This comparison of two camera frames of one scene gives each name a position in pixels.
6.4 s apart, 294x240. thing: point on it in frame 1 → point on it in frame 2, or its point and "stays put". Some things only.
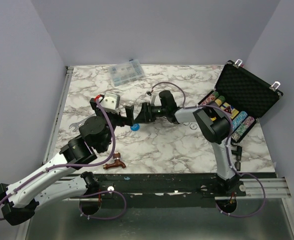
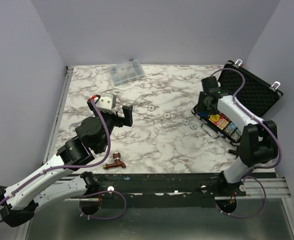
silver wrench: [77, 125] stays put
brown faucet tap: [116, 156] stays put
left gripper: [124, 121] stays put
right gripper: [146, 114] → [200, 108]
